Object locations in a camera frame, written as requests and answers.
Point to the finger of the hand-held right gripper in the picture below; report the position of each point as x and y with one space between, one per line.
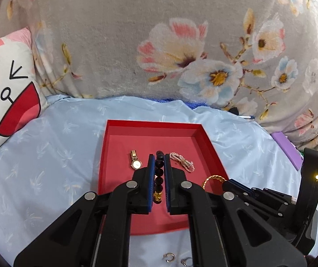
242 187
261 203

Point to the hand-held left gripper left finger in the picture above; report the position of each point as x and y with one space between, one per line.
151 183

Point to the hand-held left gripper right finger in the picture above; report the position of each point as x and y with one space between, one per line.
167 183

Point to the red cardboard box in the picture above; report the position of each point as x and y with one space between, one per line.
147 141

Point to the gold hoop earring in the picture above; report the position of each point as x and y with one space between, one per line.
187 262
169 256

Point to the gold wrist watch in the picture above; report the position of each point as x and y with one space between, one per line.
135 162

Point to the purple box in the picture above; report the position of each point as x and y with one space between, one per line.
288 150

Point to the white and blue pen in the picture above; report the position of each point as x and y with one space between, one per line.
246 116

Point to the blue fuzzy cloth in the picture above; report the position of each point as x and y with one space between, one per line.
175 101

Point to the light blue bed sheet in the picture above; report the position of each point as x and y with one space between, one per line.
50 158

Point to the grey floral blanket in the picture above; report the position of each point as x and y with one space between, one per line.
120 33

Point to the white cartoon face pillow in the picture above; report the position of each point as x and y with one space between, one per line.
6 89

